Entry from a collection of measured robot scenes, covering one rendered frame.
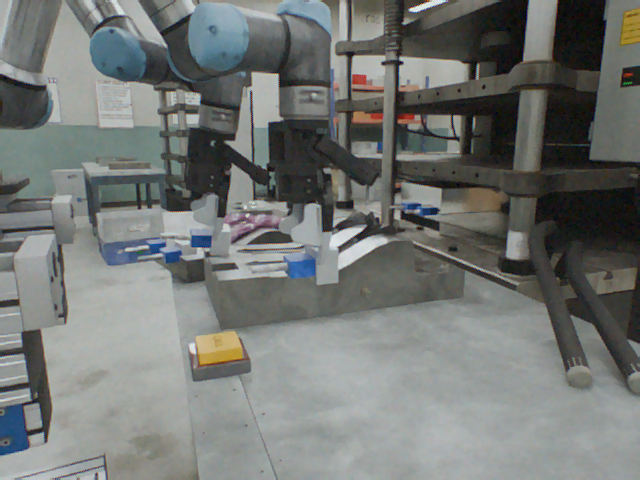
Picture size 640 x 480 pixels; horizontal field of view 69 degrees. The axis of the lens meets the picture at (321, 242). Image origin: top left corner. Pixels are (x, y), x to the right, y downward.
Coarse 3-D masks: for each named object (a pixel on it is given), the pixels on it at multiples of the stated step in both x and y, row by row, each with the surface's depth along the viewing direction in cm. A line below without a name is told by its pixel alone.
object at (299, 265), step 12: (312, 252) 71; (336, 252) 71; (276, 264) 70; (288, 264) 70; (300, 264) 69; (312, 264) 70; (324, 264) 70; (336, 264) 71; (288, 276) 70; (300, 276) 70; (312, 276) 70; (324, 276) 71; (336, 276) 71
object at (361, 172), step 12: (324, 144) 67; (336, 144) 67; (324, 156) 69; (336, 156) 68; (348, 156) 68; (348, 168) 69; (360, 168) 69; (372, 168) 70; (360, 180) 71; (372, 180) 71
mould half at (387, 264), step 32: (224, 256) 94; (256, 256) 95; (352, 256) 88; (384, 256) 88; (416, 256) 106; (224, 288) 79; (256, 288) 81; (288, 288) 83; (320, 288) 85; (352, 288) 87; (384, 288) 90; (416, 288) 92; (448, 288) 95; (224, 320) 80; (256, 320) 82
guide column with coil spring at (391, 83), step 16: (400, 0) 168; (384, 80) 177; (384, 96) 177; (384, 112) 178; (384, 128) 179; (384, 144) 180; (384, 160) 181; (384, 176) 182; (384, 192) 184; (384, 208) 185
